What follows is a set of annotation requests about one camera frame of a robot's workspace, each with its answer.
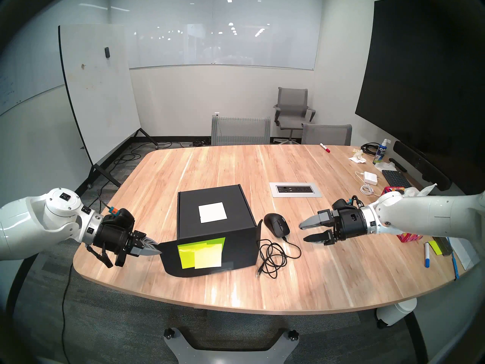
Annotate white paper sheet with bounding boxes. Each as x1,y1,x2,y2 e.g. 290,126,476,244
447,236,480,271

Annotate white freestanding whiteboard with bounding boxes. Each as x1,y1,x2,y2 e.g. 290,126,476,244
58,24,158,189

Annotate black wired computer mouse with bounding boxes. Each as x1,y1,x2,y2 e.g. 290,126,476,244
256,213,302,279

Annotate white power adapter with cable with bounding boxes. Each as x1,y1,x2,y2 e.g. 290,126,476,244
355,171,379,196

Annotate black cardboard box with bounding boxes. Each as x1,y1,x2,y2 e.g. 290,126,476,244
158,184,263,278

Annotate pale yellow sticky note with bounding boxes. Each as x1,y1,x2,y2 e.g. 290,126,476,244
194,249,223,270

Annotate silver table power outlet panel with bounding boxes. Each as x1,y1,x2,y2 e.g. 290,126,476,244
270,182,322,198

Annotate black flat eraser block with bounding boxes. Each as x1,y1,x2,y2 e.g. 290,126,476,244
434,236,453,256

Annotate large black wall screen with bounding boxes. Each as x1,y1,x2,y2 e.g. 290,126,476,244
355,0,485,201

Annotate wall-mounted glass whiteboard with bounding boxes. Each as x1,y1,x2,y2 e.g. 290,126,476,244
110,0,322,71

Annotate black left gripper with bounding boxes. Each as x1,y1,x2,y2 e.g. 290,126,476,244
93,215,163,268

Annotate grey office chair with armrests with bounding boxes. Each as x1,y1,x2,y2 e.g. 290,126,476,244
273,87,316,144

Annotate colourful floral tissue box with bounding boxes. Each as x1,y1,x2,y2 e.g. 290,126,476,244
382,183,438,242

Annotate black floor cables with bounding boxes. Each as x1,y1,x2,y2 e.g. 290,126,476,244
110,138,211,166

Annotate grey ribbed mesh chair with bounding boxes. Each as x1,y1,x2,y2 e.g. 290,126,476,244
211,115,271,146

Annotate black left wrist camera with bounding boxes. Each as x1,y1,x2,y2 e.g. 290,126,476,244
107,206,136,231

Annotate black hanging cable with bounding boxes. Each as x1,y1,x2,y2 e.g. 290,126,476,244
61,261,74,364

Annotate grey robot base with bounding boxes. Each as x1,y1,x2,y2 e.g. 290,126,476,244
163,327,300,364

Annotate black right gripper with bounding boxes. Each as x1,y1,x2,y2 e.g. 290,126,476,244
299,207,369,247

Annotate whiteboard cleaner spray bottle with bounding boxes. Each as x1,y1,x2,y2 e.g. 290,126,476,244
373,138,391,165

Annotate lime green sticky note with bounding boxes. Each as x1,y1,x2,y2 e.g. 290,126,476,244
177,237,226,269

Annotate white sticky note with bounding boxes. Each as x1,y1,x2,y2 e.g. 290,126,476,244
198,202,228,223

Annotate glass whiteboard with blue writing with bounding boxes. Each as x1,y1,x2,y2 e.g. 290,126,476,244
0,0,65,117

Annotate black keyboard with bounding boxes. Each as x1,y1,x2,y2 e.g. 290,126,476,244
382,170,411,189

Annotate black video conference bar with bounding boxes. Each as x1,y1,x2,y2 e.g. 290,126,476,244
393,141,452,192

